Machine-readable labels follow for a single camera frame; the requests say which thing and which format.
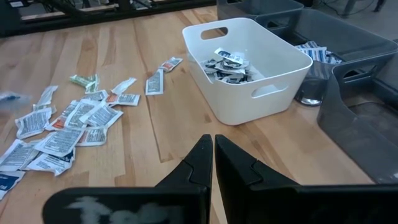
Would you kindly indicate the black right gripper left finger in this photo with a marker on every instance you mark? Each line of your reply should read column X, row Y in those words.
column 192, row 171

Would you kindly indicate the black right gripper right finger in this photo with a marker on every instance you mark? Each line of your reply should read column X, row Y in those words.
column 245, row 183

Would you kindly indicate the green white packet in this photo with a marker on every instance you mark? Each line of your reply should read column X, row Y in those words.
column 81, row 80
column 92, row 86

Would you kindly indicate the blue striped bandage packet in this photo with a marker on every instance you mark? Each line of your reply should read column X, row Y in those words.
column 311, row 46
column 317, row 55
column 334, row 59

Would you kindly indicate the orange striped white packet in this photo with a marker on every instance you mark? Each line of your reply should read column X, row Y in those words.
column 171, row 63

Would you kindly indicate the grey plastic bin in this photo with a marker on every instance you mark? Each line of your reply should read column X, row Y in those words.
column 255, row 7
column 342, row 133
column 342, row 34

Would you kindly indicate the white plastic bin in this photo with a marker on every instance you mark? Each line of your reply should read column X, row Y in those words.
column 248, row 105

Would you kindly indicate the alcohol antiseptic pad packet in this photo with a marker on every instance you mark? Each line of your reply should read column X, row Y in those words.
column 233, row 78
column 236, row 68
column 230, row 56

